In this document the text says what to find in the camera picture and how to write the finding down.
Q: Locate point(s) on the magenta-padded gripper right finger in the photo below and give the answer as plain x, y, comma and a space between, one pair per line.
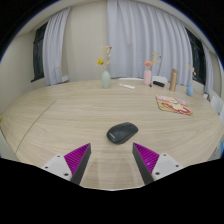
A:
148, 160

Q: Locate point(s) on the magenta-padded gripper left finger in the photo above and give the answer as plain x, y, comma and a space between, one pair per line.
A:
76, 160

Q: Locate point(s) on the black computer mouse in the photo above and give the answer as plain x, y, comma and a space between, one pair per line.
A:
121, 132

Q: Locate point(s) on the colourful printed mouse pad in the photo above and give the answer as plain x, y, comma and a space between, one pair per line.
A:
171, 105

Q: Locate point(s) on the white remote control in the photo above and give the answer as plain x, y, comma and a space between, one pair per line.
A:
127, 86

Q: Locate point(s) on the black oblong case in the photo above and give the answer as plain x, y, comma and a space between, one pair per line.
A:
158, 83

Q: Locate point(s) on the blue vase with dried flowers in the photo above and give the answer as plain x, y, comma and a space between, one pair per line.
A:
190, 90

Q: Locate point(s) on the tan insulated bottle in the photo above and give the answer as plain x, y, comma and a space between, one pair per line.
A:
173, 81

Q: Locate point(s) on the white chair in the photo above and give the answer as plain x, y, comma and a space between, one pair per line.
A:
160, 78
222, 115
215, 101
130, 79

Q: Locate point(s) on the pink vase with dried flowers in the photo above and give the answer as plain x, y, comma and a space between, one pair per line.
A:
147, 77

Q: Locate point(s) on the green vase with dried flowers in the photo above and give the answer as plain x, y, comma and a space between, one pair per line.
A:
106, 80

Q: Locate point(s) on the narrow white curtain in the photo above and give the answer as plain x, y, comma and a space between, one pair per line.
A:
208, 70
55, 50

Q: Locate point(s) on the dark framed window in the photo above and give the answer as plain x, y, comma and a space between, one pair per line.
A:
38, 56
199, 60

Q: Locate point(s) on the wide white curtain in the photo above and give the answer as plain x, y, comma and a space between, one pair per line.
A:
140, 36

